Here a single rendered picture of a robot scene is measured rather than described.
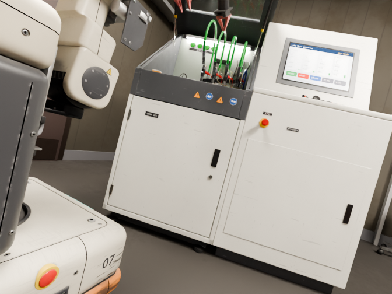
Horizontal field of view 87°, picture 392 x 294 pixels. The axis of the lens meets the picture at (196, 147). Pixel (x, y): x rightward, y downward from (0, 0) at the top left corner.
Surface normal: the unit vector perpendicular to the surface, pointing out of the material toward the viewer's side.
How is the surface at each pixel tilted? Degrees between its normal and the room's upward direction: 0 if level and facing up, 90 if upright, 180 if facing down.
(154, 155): 90
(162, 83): 90
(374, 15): 90
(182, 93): 90
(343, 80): 76
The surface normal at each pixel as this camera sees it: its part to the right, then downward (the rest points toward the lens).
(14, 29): 0.88, 0.24
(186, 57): -0.16, 0.00
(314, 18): -0.41, -0.07
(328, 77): -0.10, -0.23
